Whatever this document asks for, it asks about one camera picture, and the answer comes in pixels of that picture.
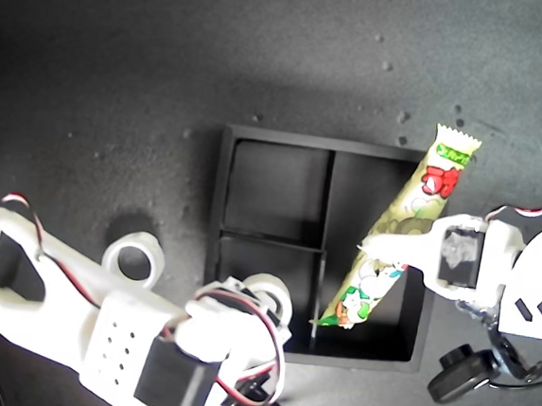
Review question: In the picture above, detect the green printed snack bar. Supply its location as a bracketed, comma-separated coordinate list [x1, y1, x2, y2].
[307, 114, 483, 343]

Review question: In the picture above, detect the white tape roll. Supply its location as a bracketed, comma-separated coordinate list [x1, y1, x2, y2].
[242, 271, 298, 333]
[99, 227, 167, 292]

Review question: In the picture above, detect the black tray with wells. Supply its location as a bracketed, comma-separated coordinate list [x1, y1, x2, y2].
[200, 122, 456, 376]

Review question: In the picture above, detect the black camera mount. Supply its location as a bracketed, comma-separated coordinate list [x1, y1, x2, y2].
[222, 367, 272, 406]
[449, 299, 542, 385]

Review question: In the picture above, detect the red gripper servo wire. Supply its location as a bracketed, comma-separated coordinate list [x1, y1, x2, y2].
[182, 289, 293, 406]

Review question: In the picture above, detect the black camera cable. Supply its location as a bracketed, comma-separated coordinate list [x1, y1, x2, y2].
[486, 377, 539, 394]

